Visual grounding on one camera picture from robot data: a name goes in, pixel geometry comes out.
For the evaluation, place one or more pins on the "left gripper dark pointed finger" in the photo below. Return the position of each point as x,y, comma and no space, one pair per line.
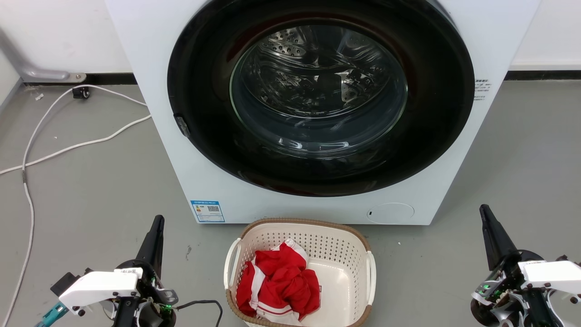
153,247

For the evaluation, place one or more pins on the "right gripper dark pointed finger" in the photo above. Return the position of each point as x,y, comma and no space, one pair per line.
495,238

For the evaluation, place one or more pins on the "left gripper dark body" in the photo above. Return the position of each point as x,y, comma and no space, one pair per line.
152,290

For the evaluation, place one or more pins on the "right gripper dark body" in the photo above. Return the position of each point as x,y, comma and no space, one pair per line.
504,286

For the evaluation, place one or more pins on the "beige perforated laundry basket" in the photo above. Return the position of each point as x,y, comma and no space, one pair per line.
338,286

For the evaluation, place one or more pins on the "blue energy label sticker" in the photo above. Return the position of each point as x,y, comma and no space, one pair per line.
207,211

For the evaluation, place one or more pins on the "teal connector plug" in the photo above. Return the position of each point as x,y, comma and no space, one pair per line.
51,314

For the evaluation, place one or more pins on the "round white filter cover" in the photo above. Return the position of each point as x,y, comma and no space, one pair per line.
390,213

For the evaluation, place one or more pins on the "grey washer door latch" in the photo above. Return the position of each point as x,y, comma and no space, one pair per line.
182,126

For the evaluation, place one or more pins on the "red and white garment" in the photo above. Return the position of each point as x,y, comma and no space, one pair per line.
281,284

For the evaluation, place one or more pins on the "small text sticker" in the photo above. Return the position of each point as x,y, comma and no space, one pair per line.
481,90

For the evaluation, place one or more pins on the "black round washer door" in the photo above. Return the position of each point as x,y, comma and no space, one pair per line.
204,91

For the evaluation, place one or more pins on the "small black floor fitting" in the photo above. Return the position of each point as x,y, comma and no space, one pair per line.
81,92

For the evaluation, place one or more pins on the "white front-load washing machine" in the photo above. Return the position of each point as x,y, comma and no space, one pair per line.
150,54

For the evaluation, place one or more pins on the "grey floor pipe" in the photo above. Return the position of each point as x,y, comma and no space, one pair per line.
27,69

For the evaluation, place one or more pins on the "right white wrist camera housing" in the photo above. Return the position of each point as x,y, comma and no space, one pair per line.
551,273

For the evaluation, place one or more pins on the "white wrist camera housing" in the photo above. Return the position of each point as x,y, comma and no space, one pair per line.
551,273
100,287

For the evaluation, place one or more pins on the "left white wrist camera housing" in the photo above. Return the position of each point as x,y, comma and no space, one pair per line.
100,287

